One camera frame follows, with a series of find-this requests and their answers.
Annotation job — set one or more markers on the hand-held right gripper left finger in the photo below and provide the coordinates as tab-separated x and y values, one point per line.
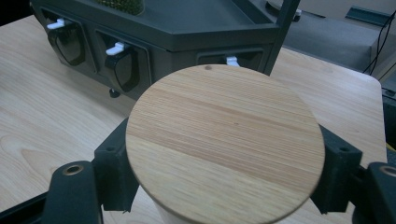
113	174

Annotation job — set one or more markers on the grey strip on cabinet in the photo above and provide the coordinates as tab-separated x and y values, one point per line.
369	15

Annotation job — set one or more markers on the jar of green beans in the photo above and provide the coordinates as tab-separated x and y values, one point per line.
124	6

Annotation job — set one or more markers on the glass jar with wooden lid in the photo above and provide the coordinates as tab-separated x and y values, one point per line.
224	140

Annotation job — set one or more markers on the dark grey corner storage rack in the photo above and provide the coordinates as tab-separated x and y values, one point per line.
202	28

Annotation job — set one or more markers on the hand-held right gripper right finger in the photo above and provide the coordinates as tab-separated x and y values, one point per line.
337	174

